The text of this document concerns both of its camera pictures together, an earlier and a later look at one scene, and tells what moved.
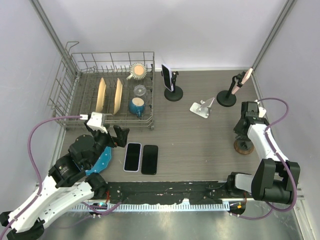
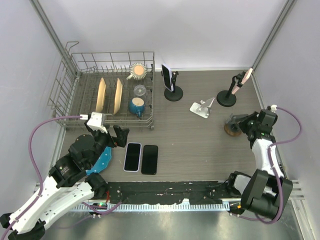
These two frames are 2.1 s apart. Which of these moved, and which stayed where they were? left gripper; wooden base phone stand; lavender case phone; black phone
Moved: wooden base phone stand
Stayed: lavender case phone; black phone; left gripper
